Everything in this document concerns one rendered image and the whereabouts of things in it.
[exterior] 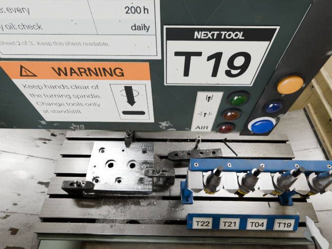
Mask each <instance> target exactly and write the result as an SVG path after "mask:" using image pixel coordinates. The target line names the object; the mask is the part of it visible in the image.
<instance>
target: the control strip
mask: <svg viewBox="0 0 332 249"><path fill-rule="evenodd" d="M331 56H332V0H313V2H312V4H311V6H310V8H309V9H308V11H307V13H306V15H305V17H304V18H303V20H302V22H301V24H300V26H299V27H298V29H297V31H296V33H295V35H294V36H293V38H292V40H291V42H290V44H289V45H288V47H287V49H286V51H285V53H284V55H283V57H282V58H281V60H280V62H279V64H278V66H277V67H276V69H275V71H274V73H273V74H272V76H271V78H270V80H269V82H268V83H267V85H266V87H265V89H264V91H263V92H262V94H261V96H260V98H259V100H258V101H257V103H256V105H255V107H254V109H253V110H252V112H251V114H250V116H249V118H248V119H247V121H246V123H245V125H244V127H243V128H242V130H241V132H240V134H239V136H268V135H269V134H270V133H271V132H272V130H273V129H274V128H275V126H276V125H277V124H278V123H279V121H280V120H281V119H282V118H283V116H284V115H285V114H286V112H287V111H288V110H289V109H290V107H291V106H292V105H293V104H294V102H295V101H296V100H297V99H298V97H299V96H300V95H301V94H302V93H303V91H304V90H305V89H306V87H307V86H308V85H309V84H310V82H311V81H312V80H313V78H314V77H315V76H316V75H317V73H318V72H319V71H320V70H321V68H322V67H323V66H324V64H325V63H326V62H327V61H328V59H329V58H330V57H331ZM292 76H298V77H301V78H302V79H303V85H302V87H301V88H300V89H299V90H297V91H296V92H293V93H290V94H282V93H279V92H278V90H277V86H278V84H279V83H280V82H281V81H282V80H284V79H286V78H288V77H292ZM237 95H244V96H246V97H247V101H246V102H245V103H244V104H243V105H245V104H247V103H248V102H249V100H250V95H249V93H247V92H246V91H236V92H233V93H231V94H230V95H229V96H228V97H227V104H228V105H229V106H232V107H240V106H243V105H240V106H234V105H232V104H231V103H230V100H231V99H232V98H233V97H234V96H237ZM272 103H281V104H282V105H283V106H282V108H281V110H279V111H277V112H274V113H268V112H266V110H265V109H266V107H267V106H268V105H270V104H272ZM229 112H237V113H239V117H238V118H237V119H236V120H238V119H239V118H240V117H241V116H242V111H241V110H239V109H237V108H230V109H227V110H225V111H223V112H222V114H221V118H222V119H223V120H224V121H227V120H225V118H224V116H225V115H226V114H227V113H229ZM236 120H233V121H236ZM259 120H271V121H272V122H273V124H274V126H273V128H272V129H271V130H270V131H268V132H265V133H255V132H253V131H252V130H251V128H250V126H251V125H252V124H253V123H254V122H256V121H259ZM233 121H227V122H225V123H221V124H219V125H218V126H217V127H216V131H217V132H219V133H221V132H220V131H219V129H220V128H221V127H222V126H226V125H229V126H231V127H232V128H233V130H232V131H234V130H235V125H234V124H233V123H229V122H233ZM232 131H231V132H232ZM231 132H229V133H231ZM222 134H224V133H222ZM225 134H227V133H225Z"/></svg>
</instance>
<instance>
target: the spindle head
mask: <svg viewBox="0 0 332 249"><path fill-rule="evenodd" d="M312 2H313V0H160V26H161V59H88V58H1V57H0V61H75V62H149V68H150V80H151V91H152V102H153V114H154V122H78V121H46V120H45V119H44V117H43V116H42V115H41V114H40V113H39V111H38V110H37V109H36V108H35V107H34V105H33V104H32V103H31V102H30V101H29V99H28V98H27V97H26V96H25V95H24V93H23V92H22V91H21V90H20V89H19V87H18V86H17V85H16V84H15V83H14V81H13V80H12V79H11V78H10V77H9V75H8V74H7V73H6V72H5V71H4V69H3V68H2V67H1V66H0V128H2V129H80V130H157V131H191V127H192V121H193V115H194V110H195V105H196V99H197V94H198V91H223V95H222V98H221V101H220V104H219V107H218V111H217V114H216V117H215V120H214V123H213V126H212V129H211V131H216V127H217V126H218V125H219V124H221V123H225V122H227V121H224V120H223V119H222V118H221V114H222V112H223V111H225V110H227V109H230V108H237V109H239V110H241V111H242V116H241V117H240V118H239V119H238V120H236V121H233V122H229V123H233V124H234V125H235V130H234V131H235V132H241V130H242V128H243V127H244V125H245V123H246V121H247V119H248V118H249V116H250V114H251V112H252V110H253V109H254V107H255V105H256V103H257V101H258V100H259V98H260V96H261V94H262V92H263V91H264V89H265V87H266V85H267V83H268V82H269V80H270V78H271V76H272V74H273V73H274V71H275V69H276V67H277V65H278V63H279V61H280V59H281V58H282V56H283V54H284V52H285V50H286V49H287V47H288V45H289V43H290V41H291V40H292V38H293V36H294V34H295V32H296V30H297V28H298V27H299V25H300V23H301V21H302V19H303V18H304V16H305V14H306V12H307V10H308V9H309V7H310V5H311V4H312ZM164 25H271V26H280V27H279V29H278V32H277V34H276V36H275V38H274V40H273V42H272V44H271V46H270V48H269V50H268V53H267V55H266V57H265V59H264V61H263V63H262V65H261V67H260V69H259V71H258V74H257V76H256V78H255V80H254V82H253V84H252V86H230V85H165V69H164ZM236 91H246V92H247V93H249V95H250V100H249V102H248V103H247V104H245V105H243V106H240V107H232V106H229V105H228V104H227V97H228V96H229V95H230V94H231V93H233V92H236Z"/></svg>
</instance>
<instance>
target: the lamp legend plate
mask: <svg viewBox="0 0 332 249"><path fill-rule="evenodd" d="M222 95H223V91H198V94H197V99H196V105H195V110H194V115H193V121H192V127H191V131H210V132H211V129H212V126H213V123H214V120H215V117H216V114H217V111H218V107H219V104H220V101H221V98H222Z"/></svg>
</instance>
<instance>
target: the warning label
mask: <svg viewBox="0 0 332 249"><path fill-rule="evenodd" d="M0 66H1V67H2V68H3V69H4V71H5V72H6V73H7V74H8V75H9V77H10V78H11V79H12V80H13V81H14V83H15V84H16V85H17V86H18V87H19V89H20V90H21V91H22V92H23V93H24V95H25V96H26V97H27V98H28V99H29V101H30V102H31V103H32V104H33V105H34V107H35V108H36V109H37V110H38V111H39V113H40V114H41V115H42V116H43V117H44V119H45V120H46V121H78V122H154V114H153V102H152V91H151V80H150V68H149V62H75V61H0Z"/></svg>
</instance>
